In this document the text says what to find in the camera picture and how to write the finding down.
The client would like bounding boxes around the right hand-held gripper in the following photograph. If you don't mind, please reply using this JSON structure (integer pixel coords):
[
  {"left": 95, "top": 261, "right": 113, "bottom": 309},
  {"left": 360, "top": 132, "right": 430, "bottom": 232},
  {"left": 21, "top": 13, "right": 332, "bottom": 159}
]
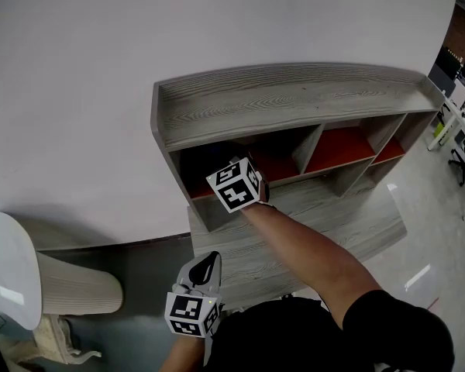
[{"left": 205, "top": 155, "right": 272, "bottom": 213}]

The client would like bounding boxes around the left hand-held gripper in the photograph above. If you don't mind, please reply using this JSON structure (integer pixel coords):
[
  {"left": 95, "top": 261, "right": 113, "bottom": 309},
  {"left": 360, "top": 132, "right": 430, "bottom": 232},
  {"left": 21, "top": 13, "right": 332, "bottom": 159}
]
[{"left": 164, "top": 250, "right": 223, "bottom": 339}]

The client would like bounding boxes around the gray wooden shelf unit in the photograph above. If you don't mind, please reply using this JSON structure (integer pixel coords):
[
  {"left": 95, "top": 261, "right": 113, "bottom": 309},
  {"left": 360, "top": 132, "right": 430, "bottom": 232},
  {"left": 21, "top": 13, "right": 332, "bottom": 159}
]
[{"left": 150, "top": 62, "right": 445, "bottom": 233}]

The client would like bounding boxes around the person's left forearm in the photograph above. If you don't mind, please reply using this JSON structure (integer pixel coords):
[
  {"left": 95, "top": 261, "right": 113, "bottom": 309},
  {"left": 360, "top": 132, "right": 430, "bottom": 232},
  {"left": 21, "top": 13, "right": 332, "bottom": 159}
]
[{"left": 157, "top": 333, "right": 206, "bottom": 372}]

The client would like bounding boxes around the person's right forearm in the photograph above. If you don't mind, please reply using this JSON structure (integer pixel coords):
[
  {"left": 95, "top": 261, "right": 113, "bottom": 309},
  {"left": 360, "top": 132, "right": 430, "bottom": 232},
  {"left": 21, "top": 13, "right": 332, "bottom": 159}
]
[{"left": 242, "top": 201, "right": 385, "bottom": 329}]

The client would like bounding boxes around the yellow-green storage bin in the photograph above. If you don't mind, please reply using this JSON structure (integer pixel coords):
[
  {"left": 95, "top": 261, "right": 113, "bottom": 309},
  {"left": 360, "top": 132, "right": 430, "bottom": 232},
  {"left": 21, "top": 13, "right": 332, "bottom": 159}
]
[{"left": 433, "top": 122, "right": 451, "bottom": 147}]

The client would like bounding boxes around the black computer monitor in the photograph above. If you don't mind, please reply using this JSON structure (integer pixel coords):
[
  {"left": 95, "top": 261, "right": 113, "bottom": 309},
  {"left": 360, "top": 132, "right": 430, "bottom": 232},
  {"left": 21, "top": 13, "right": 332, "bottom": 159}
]
[{"left": 435, "top": 44, "right": 465, "bottom": 83}]

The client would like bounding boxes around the person's black clothing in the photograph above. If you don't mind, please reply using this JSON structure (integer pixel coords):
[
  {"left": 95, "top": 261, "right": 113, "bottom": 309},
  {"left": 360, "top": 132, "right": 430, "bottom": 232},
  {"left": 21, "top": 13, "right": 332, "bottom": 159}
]
[{"left": 207, "top": 288, "right": 456, "bottom": 372}]

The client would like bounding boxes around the cream wrapped furniture piece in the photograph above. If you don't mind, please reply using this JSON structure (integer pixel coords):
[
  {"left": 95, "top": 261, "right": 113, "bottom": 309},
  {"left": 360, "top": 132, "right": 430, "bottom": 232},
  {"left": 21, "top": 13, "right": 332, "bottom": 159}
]
[{"left": 0, "top": 314, "right": 102, "bottom": 372}]

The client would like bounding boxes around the white round table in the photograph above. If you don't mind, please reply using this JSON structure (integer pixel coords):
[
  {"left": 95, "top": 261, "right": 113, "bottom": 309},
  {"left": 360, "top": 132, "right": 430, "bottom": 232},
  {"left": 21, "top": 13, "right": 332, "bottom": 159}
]
[{"left": 0, "top": 211, "right": 124, "bottom": 331}]

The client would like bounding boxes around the black office chair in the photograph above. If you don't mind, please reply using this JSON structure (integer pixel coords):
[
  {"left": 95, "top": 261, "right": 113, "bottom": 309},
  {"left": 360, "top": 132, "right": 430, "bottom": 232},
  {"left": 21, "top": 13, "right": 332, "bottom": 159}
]
[{"left": 448, "top": 137, "right": 465, "bottom": 188}]

